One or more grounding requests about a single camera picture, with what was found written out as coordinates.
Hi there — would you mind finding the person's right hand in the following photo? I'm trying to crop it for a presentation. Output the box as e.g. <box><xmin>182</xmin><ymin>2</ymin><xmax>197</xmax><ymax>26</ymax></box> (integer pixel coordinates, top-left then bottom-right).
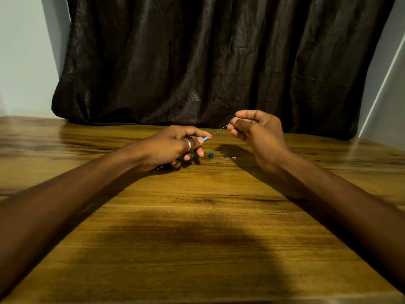
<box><xmin>227</xmin><ymin>110</ymin><xmax>292</xmax><ymax>174</ymax></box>

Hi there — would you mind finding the person's left hand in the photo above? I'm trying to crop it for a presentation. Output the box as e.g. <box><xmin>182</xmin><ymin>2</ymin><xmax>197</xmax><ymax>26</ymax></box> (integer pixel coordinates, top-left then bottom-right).
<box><xmin>138</xmin><ymin>125</ymin><xmax>212</xmax><ymax>170</ymax></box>

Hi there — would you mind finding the thin metal beading needle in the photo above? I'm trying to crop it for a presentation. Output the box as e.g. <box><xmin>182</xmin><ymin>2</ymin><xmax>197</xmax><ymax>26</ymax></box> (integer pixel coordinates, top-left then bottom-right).
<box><xmin>211</xmin><ymin>123</ymin><xmax>232</xmax><ymax>136</ymax></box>

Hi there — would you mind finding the person's right forearm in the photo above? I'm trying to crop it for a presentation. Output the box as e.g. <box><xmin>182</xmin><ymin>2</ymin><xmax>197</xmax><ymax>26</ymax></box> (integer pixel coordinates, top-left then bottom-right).
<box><xmin>269</xmin><ymin>149</ymin><xmax>405</xmax><ymax>293</ymax></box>

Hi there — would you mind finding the person's left forearm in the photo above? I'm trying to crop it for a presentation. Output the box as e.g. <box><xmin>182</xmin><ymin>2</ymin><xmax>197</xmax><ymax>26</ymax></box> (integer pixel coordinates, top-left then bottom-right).
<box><xmin>0</xmin><ymin>142</ymin><xmax>149</xmax><ymax>298</ymax></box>

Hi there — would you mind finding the dark brown curtain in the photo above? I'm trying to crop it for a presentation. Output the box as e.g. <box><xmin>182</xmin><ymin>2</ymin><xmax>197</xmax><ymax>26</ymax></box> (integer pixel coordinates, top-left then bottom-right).
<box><xmin>51</xmin><ymin>0</ymin><xmax>397</xmax><ymax>140</ymax></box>

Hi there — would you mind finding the dark beaded string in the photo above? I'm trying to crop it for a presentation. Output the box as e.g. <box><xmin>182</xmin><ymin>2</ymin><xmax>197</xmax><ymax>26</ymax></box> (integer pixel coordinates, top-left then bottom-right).
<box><xmin>153</xmin><ymin>154</ymin><xmax>200</xmax><ymax>172</ymax></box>

